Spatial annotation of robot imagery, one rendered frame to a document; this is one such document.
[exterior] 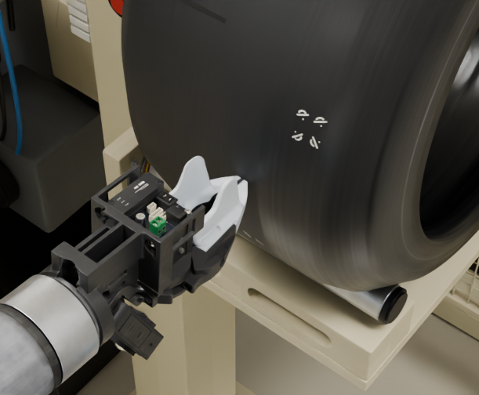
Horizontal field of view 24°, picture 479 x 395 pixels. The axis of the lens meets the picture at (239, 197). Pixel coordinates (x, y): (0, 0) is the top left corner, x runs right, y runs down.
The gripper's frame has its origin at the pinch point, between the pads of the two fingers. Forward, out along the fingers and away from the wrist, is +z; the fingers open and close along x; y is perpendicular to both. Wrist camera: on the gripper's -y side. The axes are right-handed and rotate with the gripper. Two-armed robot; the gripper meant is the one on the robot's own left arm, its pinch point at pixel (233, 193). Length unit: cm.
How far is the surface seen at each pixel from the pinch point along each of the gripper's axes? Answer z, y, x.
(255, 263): 16.9, -28.2, 7.5
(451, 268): 35.4, -32.1, -8.6
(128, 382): 41, -113, 49
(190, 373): 32, -81, 27
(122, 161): 13.2, -20.9, 24.9
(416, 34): 7.4, 18.3, -10.1
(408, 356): 80, -108, 10
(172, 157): 1.7, -2.2, 8.4
